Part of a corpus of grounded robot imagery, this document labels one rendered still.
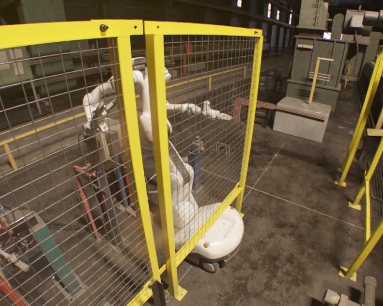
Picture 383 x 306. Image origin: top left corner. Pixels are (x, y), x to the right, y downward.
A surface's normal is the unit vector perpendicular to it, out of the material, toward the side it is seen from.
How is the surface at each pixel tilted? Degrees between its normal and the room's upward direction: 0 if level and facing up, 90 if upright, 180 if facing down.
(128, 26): 90
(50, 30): 90
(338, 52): 90
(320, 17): 90
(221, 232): 1
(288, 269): 0
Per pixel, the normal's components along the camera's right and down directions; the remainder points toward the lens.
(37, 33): 0.82, 0.28
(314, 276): 0.00, -0.87
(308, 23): -0.58, 0.40
